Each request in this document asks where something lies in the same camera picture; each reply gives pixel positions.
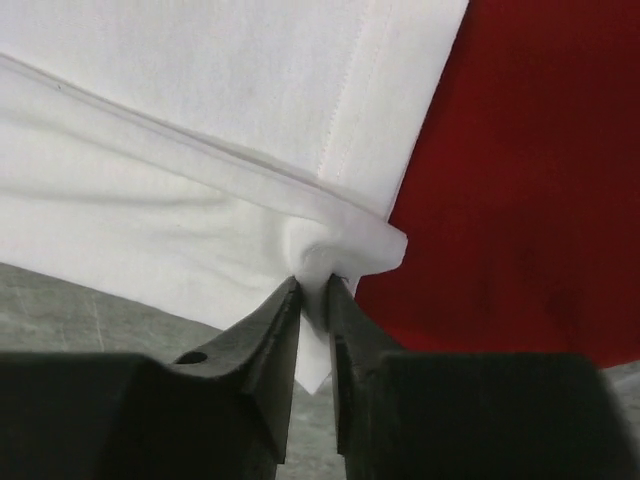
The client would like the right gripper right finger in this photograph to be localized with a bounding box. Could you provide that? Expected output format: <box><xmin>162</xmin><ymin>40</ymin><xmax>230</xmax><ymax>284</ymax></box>
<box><xmin>325</xmin><ymin>277</ymin><xmax>639</xmax><ymax>479</ymax></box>

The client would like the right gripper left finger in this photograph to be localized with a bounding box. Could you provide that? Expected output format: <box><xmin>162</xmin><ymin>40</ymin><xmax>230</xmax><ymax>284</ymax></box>
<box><xmin>1</xmin><ymin>279</ymin><xmax>301</xmax><ymax>479</ymax></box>

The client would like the white Coca-Cola t-shirt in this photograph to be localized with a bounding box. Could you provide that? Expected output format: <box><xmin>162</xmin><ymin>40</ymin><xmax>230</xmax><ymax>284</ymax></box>
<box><xmin>1</xmin><ymin>1</ymin><xmax>467</xmax><ymax>392</ymax></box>

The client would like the folded red t-shirt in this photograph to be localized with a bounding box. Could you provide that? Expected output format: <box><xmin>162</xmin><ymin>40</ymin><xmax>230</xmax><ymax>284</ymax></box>
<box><xmin>356</xmin><ymin>0</ymin><xmax>639</xmax><ymax>367</ymax></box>

